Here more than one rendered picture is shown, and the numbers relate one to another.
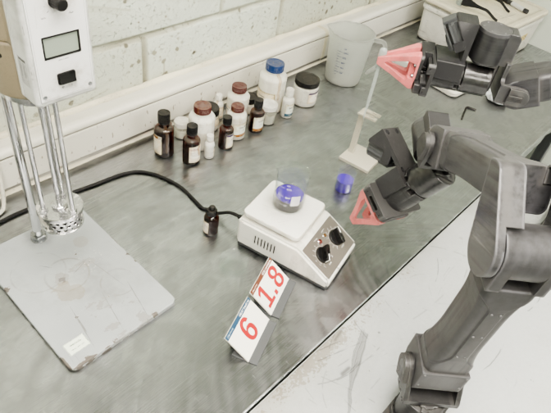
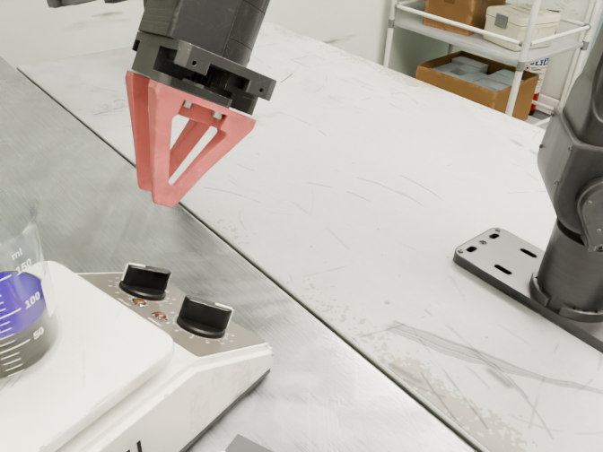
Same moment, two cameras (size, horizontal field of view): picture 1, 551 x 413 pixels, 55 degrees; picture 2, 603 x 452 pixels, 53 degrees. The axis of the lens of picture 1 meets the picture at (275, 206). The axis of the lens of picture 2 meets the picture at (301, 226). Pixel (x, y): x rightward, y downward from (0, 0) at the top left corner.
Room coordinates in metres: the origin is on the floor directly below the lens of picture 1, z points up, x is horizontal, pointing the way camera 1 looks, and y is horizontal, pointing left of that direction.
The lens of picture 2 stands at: (0.55, 0.16, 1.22)
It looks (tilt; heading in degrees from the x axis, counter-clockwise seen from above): 34 degrees down; 282
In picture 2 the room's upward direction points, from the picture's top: 3 degrees clockwise
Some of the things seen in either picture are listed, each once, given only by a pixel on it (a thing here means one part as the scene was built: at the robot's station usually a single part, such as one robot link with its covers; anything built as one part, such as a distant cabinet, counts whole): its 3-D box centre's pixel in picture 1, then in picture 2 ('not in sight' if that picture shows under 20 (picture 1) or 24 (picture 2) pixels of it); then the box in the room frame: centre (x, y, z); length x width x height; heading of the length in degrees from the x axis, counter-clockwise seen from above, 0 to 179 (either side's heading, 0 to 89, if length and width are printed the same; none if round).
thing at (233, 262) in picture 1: (234, 262); not in sight; (0.64, 0.06, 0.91); 0.06 x 0.06 x 0.02
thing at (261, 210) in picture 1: (285, 209); (17, 358); (0.73, -0.02, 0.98); 0.12 x 0.12 x 0.01; 67
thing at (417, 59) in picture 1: (402, 61); not in sight; (0.93, -0.18, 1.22); 0.09 x 0.07 x 0.07; 86
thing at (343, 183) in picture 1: (345, 179); not in sight; (0.93, -0.14, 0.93); 0.04 x 0.04 x 0.06
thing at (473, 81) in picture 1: (474, 75); not in sight; (0.92, -0.31, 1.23); 0.07 x 0.06 x 0.07; 86
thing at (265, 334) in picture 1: (251, 330); not in sight; (0.50, 0.00, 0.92); 0.09 x 0.06 x 0.04; 166
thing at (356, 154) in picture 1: (366, 137); not in sight; (1.06, -0.18, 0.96); 0.08 x 0.08 x 0.13; 62
